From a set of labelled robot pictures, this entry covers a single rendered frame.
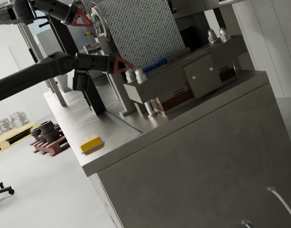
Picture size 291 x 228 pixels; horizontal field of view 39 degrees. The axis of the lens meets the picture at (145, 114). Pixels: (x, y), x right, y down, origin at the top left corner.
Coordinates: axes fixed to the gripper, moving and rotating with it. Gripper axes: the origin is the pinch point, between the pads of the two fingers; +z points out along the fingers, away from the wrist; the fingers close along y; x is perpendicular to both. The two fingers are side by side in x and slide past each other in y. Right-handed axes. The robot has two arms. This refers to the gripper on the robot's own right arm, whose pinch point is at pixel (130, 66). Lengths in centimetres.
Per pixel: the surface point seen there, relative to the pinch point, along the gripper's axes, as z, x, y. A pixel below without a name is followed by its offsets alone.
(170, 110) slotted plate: 9.5, -12.9, 19.0
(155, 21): 7.4, 16.8, 0.2
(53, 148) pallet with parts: 5, -110, -372
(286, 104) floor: 182, -19, -157
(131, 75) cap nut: -1.5, -3.1, 8.5
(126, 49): -2.2, 5.9, 0.3
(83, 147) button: -16.7, -27.1, 13.5
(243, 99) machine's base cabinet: 31.5, -7.2, 26.0
